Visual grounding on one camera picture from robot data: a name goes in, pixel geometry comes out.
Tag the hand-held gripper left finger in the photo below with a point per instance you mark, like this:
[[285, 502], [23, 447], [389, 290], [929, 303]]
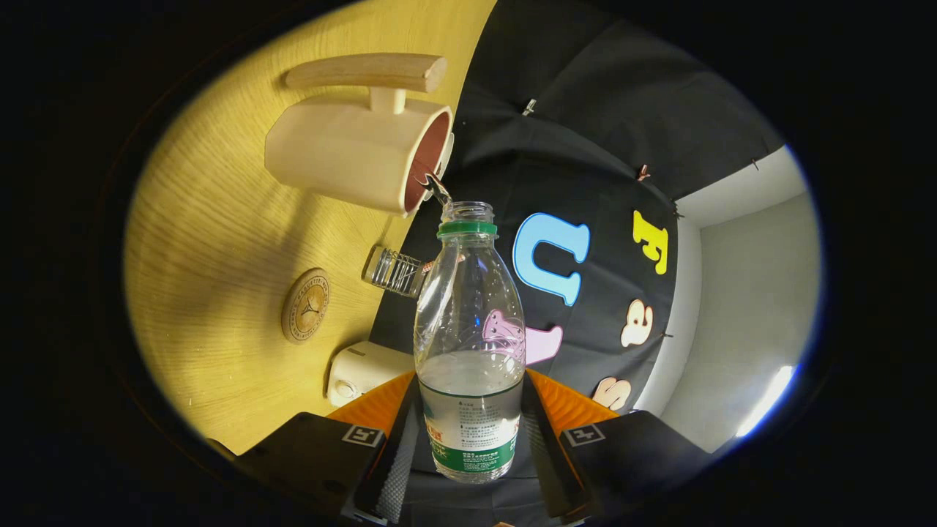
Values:
[[307, 461]]

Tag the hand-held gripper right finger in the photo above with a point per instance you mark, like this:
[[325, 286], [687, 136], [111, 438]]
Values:
[[637, 461]]

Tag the round wooden coaster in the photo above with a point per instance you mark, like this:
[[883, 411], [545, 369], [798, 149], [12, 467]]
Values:
[[305, 306]]

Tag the clear plastic bottle green label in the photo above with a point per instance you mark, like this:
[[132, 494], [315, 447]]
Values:
[[468, 307]]

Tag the white toaster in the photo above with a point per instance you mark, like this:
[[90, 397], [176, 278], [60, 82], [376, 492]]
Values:
[[366, 366]]

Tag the wooden table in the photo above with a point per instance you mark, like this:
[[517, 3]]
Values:
[[212, 241]]

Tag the black backdrop cloth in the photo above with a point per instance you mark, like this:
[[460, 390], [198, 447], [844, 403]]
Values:
[[571, 110]]

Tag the silver binder clip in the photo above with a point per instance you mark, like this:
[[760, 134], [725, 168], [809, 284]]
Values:
[[529, 107]]

